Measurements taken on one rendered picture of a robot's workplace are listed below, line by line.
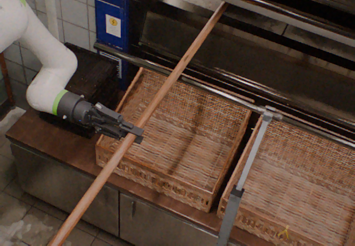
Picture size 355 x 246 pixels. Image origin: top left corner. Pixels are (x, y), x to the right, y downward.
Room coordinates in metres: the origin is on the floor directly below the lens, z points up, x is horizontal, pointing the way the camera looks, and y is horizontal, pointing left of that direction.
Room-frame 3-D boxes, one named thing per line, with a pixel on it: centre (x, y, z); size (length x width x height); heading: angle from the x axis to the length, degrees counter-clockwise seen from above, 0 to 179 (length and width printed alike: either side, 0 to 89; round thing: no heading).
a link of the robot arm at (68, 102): (1.15, 0.37, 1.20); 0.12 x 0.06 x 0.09; 161
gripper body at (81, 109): (1.13, 0.30, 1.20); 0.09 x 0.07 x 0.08; 71
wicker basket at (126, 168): (1.50, 0.02, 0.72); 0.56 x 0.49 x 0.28; 72
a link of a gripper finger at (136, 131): (1.08, 0.15, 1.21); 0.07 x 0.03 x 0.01; 71
